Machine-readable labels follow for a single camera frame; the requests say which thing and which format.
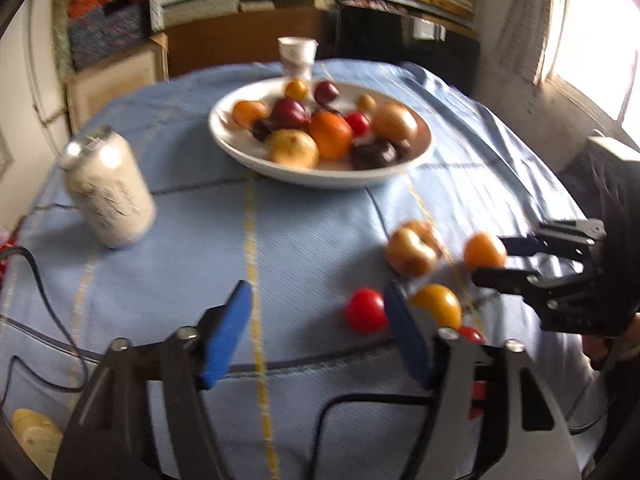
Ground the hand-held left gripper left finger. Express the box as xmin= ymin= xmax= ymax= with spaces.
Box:
xmin=52 ymin=280 xmax=253 ymax=480

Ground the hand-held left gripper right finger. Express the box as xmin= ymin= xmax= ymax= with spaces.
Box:
xmin=382 ymin=281 xmax=583 ymax=480

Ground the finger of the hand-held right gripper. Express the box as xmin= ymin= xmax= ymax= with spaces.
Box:
xmin=500 ymin=219 xmax=607 ymax=262
xmin=472 ymin=262 xmax=594 ymax=311

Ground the yellow tomato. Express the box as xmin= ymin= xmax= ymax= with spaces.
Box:
xmin=409 ymin=283 xmax=463 ymax=330

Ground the orange mandarin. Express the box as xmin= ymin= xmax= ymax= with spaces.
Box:
xmin=463 ymin=231 xmax=508 ymax=271

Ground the white plate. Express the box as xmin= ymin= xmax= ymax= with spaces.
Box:
xmin=208 ymin=76 xmax=436 ymax=190

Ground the large orange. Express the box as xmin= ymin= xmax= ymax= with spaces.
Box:
xmin=307 ymin=110 xmax=354 ymax=161

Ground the large dark red plum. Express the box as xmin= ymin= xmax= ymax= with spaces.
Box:
xmin=270 ymin=98 xmax=311 ymax=131

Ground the person's right hand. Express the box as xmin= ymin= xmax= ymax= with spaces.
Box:
xmin=582 ymin=312 xmax=640 ymax=371

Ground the large red tomato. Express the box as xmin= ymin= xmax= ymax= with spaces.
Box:
xmin=346 ymin=287 xmax=388 ymax=335

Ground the small russet apple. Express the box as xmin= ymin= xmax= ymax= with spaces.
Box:
xmin=385 ymin=220 xmax=444 ymax=278

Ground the blue tablecloth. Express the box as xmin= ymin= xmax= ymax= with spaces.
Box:
xmin=0 ymin=57 xmax=616 ymax=480

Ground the white drink can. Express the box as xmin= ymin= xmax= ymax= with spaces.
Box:
xmin=59 ymin=126 xmax=157 ymax=250

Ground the dark purple plum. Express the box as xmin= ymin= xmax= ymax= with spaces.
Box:
xmin=350 ymin=139 xmax=398 ymax=171

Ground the window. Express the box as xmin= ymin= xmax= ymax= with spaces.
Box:
xmin=542 ymin=0 xmax=640 ymax=128

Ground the yellow apple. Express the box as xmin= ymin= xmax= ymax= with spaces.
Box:
xmin=269 ymin=129 xmax=320 ymax=170

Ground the pale yellow fruit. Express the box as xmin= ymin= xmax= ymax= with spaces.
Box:
xmin=11 ymin=408 xmax=63 ymax=478

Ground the small red tomato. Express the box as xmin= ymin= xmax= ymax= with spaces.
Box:
xmin=345 ymin=112 xmax=372 ymax=137

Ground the beige woven curtain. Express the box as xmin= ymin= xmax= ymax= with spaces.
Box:
xmin=492 ymin=0 xmax=562 ymax=86

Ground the white paper cup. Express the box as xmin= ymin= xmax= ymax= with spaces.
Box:
xmin=278 ymin=36 xmax=319 ymax=82

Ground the brown board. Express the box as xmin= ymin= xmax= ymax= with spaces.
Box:
xmin=164 ymin=10 xmax=341 ymax=80

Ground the pile of patterned fabrics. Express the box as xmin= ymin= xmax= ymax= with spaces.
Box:
xmin=52 ymin=0 xmax=162 ymax=73

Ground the black cable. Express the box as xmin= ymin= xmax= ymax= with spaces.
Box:
xmin=309 ymin=392 xmax=437 ymax=480
xmin=0 ymin=247 xmax=92 ymax=413

